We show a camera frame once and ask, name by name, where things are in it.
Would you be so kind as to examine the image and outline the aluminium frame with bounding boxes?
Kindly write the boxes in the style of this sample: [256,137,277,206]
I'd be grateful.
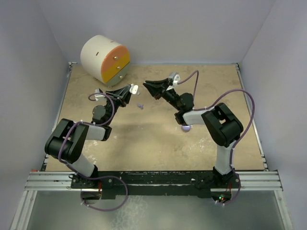
[12,64,293,230]

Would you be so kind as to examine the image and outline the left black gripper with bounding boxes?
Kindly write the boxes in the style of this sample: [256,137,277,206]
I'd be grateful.
[104,85,132,125]

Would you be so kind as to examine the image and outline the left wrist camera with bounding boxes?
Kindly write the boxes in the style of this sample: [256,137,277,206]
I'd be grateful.
[94,88,105,101]

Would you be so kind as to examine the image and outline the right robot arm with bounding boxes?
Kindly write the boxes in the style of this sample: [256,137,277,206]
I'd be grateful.
[143,78,243,187]

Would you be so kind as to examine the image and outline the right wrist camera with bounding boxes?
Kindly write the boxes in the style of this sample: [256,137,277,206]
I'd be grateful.
[168,72,180,86]

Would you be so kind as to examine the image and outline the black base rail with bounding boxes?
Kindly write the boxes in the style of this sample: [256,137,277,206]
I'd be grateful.
[69,169,241,201]

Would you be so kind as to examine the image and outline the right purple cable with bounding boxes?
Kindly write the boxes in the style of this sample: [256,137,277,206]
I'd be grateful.
[176,70,255,206]

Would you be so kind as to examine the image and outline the round mini drawer cabinet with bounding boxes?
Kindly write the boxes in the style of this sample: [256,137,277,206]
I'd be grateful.
[80,35,130,87]

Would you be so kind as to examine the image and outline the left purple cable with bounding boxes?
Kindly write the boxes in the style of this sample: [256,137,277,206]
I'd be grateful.
[57,92,130,212]

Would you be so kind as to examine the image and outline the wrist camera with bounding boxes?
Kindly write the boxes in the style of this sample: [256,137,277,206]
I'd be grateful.
[94,88,105,101]
[168,72,180,86]

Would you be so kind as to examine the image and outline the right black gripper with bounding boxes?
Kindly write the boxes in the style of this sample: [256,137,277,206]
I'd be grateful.
[144,78,182,111]

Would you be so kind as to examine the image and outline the purple earbud charging case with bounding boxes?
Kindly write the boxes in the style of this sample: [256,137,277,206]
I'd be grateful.
[181,126,191,132]

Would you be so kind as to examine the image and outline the purple cable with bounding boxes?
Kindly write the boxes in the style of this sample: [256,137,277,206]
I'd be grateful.
[57,92,130,212]
[176,70,255,206]

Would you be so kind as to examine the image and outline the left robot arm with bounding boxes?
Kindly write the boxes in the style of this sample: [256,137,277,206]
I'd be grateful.
[45,84,139,188]

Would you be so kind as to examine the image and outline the white earbud charging case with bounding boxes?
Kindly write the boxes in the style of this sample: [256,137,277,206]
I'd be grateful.
[130,85,138,94]

